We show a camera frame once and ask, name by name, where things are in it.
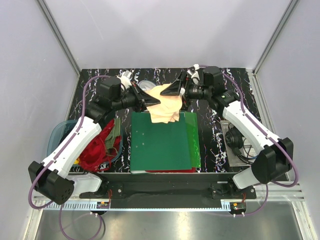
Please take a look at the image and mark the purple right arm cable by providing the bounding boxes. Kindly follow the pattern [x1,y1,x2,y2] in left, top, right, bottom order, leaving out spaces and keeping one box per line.
[199,65,300,217]

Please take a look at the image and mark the beige bra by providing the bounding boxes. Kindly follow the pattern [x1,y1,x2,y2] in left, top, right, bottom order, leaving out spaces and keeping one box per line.
[146,84,182,124]

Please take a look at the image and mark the olive green garment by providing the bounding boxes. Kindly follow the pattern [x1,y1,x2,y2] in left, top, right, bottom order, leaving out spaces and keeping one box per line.
[104,118,122,157]

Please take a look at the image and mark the red garment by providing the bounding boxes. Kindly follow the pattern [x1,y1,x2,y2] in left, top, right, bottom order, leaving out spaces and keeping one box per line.
[77,118,123,173]

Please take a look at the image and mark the light green plastic folder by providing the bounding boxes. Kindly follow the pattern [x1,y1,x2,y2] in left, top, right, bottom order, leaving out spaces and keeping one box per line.
[184,112,201,172]

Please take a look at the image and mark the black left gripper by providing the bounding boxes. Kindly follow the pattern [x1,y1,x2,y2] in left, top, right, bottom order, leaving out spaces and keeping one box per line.
[112,82,161,113]

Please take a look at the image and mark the red folder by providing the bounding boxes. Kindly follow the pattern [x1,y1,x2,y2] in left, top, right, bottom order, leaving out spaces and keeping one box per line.
[146,167,196,173]

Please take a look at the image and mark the blue plastic basket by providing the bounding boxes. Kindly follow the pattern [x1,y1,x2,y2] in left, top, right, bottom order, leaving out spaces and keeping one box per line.
[47,120,123,174]

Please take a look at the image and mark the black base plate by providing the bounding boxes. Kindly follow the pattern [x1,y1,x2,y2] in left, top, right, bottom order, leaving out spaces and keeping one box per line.
[79,173,257,200]

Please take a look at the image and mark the black round camera lens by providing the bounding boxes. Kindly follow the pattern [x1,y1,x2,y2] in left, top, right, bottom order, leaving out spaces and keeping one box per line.
[225,126,244,156]

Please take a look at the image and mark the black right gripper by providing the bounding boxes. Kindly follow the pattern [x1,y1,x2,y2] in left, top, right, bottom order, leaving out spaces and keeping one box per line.
[160,71,212,111]

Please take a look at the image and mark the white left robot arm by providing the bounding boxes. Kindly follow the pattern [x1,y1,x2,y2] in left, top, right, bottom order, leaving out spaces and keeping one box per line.
[28,75,160,209]

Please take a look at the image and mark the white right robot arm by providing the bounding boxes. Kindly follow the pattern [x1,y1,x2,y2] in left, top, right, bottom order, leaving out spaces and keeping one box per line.
[160,64,299,199]

